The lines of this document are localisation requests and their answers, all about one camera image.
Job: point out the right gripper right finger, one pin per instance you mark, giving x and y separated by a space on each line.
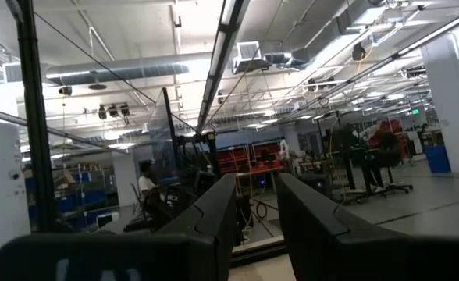
315 234

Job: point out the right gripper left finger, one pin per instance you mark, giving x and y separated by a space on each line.
210 218

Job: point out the red storage bin rack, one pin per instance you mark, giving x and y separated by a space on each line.
233 158

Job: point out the person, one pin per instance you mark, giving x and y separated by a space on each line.
146 183

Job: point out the white square column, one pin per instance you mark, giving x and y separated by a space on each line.
456 117
125 179

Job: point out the black office chair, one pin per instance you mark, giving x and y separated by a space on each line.
389 156

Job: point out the blue storage shelving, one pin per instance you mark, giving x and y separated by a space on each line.
73 199

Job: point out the blue bin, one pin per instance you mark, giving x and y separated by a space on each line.
437 160

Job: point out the green exit sign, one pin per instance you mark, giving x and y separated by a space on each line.
415 112

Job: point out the ceiling air vent box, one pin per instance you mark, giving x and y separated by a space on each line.
251 56

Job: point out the long ceiling light fixture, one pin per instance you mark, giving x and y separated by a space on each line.
221 50

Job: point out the silver round air duct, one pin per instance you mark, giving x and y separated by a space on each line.
116 69

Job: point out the black aluminium rig frame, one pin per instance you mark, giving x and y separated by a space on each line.
38 156

